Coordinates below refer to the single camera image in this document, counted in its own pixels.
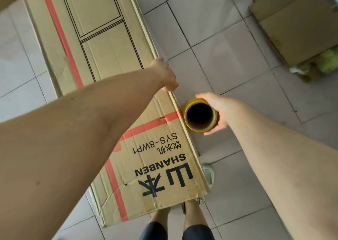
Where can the dark shorts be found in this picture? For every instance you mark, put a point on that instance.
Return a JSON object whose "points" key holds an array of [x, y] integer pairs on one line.
{"points": [[153, 233]]}

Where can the yellow plastic wrap roll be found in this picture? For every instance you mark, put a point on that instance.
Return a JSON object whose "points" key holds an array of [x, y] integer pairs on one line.
{"points": [[188, 125]]}

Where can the person's right leg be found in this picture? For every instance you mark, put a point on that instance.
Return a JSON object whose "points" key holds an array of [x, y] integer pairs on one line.
{"points": [[194, 213]]}

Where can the white right shoe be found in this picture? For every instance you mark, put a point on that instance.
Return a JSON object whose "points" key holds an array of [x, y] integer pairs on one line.
{"points": [[209, 173]]}

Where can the person's leg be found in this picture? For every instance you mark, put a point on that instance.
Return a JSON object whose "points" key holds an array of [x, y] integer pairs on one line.
{"points": [[159, 217], [194, 213]]}

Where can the person's left forearm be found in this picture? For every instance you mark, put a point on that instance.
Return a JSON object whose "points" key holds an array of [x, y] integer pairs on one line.
{"points": [[66, 147]]}

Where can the yellow-green crumpled wrapping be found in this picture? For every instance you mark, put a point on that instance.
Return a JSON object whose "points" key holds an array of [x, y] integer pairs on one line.
{"points": [[322, 63]]}

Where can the brown cardboard box red ribbon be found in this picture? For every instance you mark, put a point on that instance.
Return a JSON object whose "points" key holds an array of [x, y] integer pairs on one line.
{"points": [[105, 49]]}

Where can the person's right forearm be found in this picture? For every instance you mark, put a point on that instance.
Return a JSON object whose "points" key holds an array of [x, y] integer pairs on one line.
{"points": [[290, 168]]}

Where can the person's left leg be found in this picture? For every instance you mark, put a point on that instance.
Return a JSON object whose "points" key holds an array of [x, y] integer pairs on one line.
{"points": [[159, 217]]}

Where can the person's right hand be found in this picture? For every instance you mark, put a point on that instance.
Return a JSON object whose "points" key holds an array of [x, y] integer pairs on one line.
{"points": [[223, 110]]}

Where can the flattened brown cardboard pile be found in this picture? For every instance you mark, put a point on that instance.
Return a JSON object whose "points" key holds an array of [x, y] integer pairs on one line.
{"points": [[298, 26]]}

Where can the person's left hand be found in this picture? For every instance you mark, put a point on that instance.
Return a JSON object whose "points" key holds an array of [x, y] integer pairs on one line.
{"points": [[167, 74]]}

